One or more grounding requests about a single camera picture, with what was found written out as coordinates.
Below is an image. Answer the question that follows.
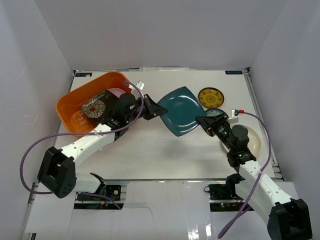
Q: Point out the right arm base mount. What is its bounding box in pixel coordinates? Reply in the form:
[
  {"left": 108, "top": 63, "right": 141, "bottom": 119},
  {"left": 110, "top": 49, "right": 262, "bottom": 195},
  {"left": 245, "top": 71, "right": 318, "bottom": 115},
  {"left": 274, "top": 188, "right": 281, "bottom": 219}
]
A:
[{"left": 203, "top": 184, "right": 237, "bottom": 201}]

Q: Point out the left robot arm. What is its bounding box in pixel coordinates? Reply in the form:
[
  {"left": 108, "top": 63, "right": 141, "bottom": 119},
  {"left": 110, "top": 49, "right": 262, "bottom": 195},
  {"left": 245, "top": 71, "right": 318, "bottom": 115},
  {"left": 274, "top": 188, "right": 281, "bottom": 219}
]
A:
[{"left": 37, "top": 90, "right": 168, "bottom": 200}]

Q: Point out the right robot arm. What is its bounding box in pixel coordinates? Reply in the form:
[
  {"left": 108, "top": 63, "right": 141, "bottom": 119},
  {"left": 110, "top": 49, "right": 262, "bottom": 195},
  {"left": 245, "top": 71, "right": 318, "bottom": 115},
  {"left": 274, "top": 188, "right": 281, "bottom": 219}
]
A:
[{"left": 196, "top": 114, "right": 313, "bottom": 240}]

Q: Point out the right blue table label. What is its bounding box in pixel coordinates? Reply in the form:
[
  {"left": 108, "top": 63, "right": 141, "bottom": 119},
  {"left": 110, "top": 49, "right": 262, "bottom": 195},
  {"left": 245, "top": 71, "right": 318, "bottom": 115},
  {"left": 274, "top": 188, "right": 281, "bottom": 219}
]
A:
[{"left": 225, "top": 70, "right": 243, "bottom": 75}]

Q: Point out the teal square plate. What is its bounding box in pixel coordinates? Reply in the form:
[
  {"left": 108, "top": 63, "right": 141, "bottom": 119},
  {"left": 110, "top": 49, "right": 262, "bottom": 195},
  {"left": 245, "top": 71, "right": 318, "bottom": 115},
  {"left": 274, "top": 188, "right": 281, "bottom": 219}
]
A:
[{"left": 157, "top": 86, "right": 206, "bottom": 137}]

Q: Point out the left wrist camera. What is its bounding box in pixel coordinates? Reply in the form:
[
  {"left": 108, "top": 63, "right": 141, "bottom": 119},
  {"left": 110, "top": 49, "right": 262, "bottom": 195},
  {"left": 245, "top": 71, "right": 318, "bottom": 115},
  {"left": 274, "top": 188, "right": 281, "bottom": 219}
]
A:
[{"left": 128, "top": 80, "right": 145, "bottom": 98}]

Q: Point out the blue table label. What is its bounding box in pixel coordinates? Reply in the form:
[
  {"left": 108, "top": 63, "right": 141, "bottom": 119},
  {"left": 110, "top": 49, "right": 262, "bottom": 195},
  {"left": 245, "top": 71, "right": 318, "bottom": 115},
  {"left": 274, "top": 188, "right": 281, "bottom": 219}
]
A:
[
  {"left": 74, "top": 72, "right": 92, "bottom": 78},
  {"left": 225, "top": 70, "right": 243, "bottom": 75}
]

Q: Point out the white paper sheet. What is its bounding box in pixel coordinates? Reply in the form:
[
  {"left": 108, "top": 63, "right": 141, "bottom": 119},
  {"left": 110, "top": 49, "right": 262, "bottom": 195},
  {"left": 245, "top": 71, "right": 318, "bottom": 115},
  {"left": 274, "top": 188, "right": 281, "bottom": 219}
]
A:
[{"left": 139, "top": 67, "right": 189, "bottom": 72}]

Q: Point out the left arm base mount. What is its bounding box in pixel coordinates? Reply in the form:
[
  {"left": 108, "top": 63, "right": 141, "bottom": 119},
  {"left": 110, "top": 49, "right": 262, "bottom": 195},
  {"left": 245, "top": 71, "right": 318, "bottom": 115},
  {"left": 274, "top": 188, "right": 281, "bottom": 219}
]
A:
[{"left": 76, "top": 185, "right": 122, "bottom": 201}]

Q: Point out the blue white round plate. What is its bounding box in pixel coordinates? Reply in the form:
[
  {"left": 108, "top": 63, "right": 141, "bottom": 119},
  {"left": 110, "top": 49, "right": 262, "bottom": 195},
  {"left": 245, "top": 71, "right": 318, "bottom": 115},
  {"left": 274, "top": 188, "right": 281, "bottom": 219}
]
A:
[{"left": 205, "top": 108, "right": 229, "bottom": 121}]

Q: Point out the black floral square plate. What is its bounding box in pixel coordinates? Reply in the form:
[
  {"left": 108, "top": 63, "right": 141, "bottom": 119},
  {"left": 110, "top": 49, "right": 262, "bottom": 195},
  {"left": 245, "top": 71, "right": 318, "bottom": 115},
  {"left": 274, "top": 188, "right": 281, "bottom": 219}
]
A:
[{"left": 80, "top": 90, "right": 119, "bottom": 124}]

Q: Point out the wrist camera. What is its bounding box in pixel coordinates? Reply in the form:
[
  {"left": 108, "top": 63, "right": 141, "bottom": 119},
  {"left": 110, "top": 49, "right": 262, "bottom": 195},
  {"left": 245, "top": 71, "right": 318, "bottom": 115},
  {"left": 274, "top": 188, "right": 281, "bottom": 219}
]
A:
[
  {"left": 128, "top": 80, "right": 145, "bottom": 98},
  {"left": 227, "top": 109, "right": 245, "bottom": 125}
]

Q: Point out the left blue table label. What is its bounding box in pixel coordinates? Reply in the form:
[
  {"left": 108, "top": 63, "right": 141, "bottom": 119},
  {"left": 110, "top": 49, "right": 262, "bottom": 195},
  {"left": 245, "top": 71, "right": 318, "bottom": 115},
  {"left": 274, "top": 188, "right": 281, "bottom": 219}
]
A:
[{"left": 74, "top": 72, "right": 92, "bottom": 78}]

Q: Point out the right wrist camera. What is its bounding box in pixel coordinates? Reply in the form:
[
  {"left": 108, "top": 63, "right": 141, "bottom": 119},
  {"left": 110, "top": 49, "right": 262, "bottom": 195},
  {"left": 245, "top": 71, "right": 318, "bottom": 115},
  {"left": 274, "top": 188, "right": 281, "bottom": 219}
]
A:
[{"left": 227, "top": 109, "right": 245, "bottom": 125}]

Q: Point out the yellow patterned round plate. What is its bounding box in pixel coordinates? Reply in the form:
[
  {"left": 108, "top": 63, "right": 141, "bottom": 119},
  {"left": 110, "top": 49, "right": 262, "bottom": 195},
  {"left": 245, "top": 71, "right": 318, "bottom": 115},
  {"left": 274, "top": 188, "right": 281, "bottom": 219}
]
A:
[{"left": 198, "top": 87, "right": 225, "bottom": 109}]

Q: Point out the pink round plate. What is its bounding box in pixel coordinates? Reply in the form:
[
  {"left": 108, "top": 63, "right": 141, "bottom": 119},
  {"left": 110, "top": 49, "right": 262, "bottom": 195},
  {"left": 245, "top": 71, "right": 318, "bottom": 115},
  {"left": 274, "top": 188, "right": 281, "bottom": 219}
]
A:
[{"left": 108, "top": 88, "right": 126, "bottom": 98}]

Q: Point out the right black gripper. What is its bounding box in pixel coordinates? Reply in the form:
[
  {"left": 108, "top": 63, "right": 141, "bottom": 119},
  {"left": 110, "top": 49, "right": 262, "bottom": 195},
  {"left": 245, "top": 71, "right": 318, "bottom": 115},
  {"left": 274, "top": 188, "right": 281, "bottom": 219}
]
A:
[{"left": 195, "top": 113, "right": 235, "bottom": 152}]

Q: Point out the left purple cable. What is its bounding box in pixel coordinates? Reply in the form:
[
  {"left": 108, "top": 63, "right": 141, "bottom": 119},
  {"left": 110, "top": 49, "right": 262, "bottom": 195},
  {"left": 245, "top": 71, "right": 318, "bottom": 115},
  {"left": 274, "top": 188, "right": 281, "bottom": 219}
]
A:
[{"left": 19, "top": 80, "right": 145, "bottom": 210}]

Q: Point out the orange plastic bin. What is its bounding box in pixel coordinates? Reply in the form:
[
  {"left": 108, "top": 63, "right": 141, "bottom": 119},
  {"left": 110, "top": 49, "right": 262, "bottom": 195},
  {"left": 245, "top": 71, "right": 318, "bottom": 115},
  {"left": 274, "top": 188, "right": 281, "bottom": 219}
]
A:
[{"left": 56, "top": 71, "right": 131, "bottom": 134}]

